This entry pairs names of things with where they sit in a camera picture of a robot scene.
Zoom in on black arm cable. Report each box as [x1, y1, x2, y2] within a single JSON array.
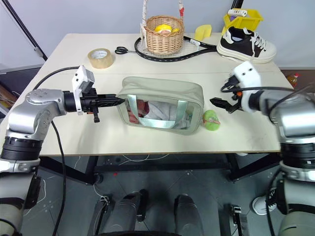
[[32, 65, 82, 236], [220, 76, 315, 116]]

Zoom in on white shoe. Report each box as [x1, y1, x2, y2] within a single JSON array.
[[252, 188, 278, 216]]

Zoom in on yellow sponge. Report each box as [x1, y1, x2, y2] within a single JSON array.
[[194, 24, 213, 40]]

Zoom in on white braided rope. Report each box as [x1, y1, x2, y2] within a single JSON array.
[[139, 0, 151, 50]]

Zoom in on black floor bracket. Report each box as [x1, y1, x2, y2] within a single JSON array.
[[223, 203, 248, 236], [88, 194, 113, 236]]

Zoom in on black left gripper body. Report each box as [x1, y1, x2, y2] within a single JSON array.
[[80, 87, 101, 124]]

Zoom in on white tube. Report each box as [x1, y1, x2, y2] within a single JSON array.
[[227, 8, 248, 18]]

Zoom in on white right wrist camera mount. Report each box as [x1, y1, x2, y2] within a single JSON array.
[[228, 60, 263, 113]]

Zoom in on yellow oil bottle red cap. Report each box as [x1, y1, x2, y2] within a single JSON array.
[[286, 72, 302, 88]]

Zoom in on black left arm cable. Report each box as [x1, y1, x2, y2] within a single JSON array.
[[32, 65, 82, 236]]

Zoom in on dark grey rounded shape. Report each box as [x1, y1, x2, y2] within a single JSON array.
[[107, 188, 149, 235], [174, 193, 205, 235]]

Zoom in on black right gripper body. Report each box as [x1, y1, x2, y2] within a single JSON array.
[[230, 89, 246, 112]]

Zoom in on black racket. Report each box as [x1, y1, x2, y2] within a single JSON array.
[[134, 35, 219, 62]]

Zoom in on yellow plastic bin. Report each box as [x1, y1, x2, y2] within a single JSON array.
[[221, 8, 265, 36]]

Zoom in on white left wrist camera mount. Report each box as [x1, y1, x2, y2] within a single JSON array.
[[72, 65, 96, 116]]

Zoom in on black and white sneaker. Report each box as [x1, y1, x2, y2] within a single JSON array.
[[216, 26, 278, 64]]

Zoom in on black handled scissors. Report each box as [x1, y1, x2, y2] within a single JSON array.
[[114, 46, 137, 55]]

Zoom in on green pouch with clear window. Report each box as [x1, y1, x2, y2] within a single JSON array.
[[115, 76, 205, 137]]

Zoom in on green plush keychain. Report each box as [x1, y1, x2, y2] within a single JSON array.
[[201, 109, 221, 132]]

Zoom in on wicker basket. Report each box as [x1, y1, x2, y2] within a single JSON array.
[[144, 15, 186, 55]]

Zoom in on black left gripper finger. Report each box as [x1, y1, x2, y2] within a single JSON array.
[[98, 94, 125, 102], [98, 99, 125, 108]]

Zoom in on black table frame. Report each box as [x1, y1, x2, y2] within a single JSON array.
[[39, 151, 282, 186]]

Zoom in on white string on floor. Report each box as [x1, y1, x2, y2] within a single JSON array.
[[122, 153, 171, 163]]

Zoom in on brown packing tape roll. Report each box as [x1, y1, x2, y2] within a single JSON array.
[[88, 48, 116, 70]]

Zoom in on yellow toy in basket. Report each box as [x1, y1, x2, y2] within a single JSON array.
[[154, 24, 173, 34]]

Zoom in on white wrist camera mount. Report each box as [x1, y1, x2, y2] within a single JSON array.
[[228, 60, 263, 113], [72, 65, 96, 116]]

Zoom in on white rope with red tag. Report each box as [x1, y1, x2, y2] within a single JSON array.
[[177, 0, 186, 18]]

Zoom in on black slanted pole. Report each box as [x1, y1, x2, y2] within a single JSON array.
[[4, 0, 49, 62]]

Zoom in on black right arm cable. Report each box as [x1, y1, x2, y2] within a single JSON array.
[[220, 76, 315, 116]]

